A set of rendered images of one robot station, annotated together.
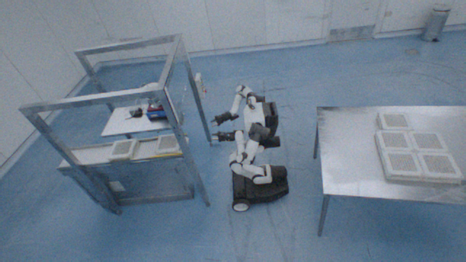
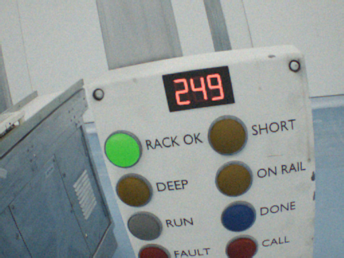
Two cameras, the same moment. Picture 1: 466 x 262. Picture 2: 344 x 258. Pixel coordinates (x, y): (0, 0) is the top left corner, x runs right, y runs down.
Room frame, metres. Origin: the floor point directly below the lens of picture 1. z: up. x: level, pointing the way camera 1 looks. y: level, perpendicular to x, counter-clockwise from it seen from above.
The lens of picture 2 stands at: (2.67, -0.04, 1.18)
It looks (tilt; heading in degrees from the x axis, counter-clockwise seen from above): 18 degrees down; 96
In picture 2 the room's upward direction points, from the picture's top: 12 degrees counter-clockwise
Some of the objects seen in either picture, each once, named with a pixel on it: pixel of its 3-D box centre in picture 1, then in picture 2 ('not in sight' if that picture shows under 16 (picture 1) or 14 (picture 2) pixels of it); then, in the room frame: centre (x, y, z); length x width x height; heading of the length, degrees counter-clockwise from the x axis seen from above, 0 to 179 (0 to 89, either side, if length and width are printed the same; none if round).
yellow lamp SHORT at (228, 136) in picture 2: not in sight; (228, 136); (2.68, 0.26, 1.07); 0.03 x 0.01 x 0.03; 173
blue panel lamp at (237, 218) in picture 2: not in sight; (238, 218); (2.68, 0.26, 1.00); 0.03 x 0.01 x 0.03; 173
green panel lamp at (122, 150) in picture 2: not in sight; (121, 150); (2.60, 0.27, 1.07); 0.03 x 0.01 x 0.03; 173
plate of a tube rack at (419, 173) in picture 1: (401, 163); not in sight; (1.13, -1.27, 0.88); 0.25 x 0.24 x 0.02; 161
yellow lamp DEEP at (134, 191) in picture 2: not in sight; (133, 191); (2.60, 0.27, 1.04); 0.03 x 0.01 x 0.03; 173
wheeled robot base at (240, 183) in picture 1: (259, 178); not in sight; (1.74, -0.19, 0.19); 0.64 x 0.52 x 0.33; 83
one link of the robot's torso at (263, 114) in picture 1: (261, 121); not in sight; (1.73, -0.27, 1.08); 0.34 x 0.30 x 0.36; 173
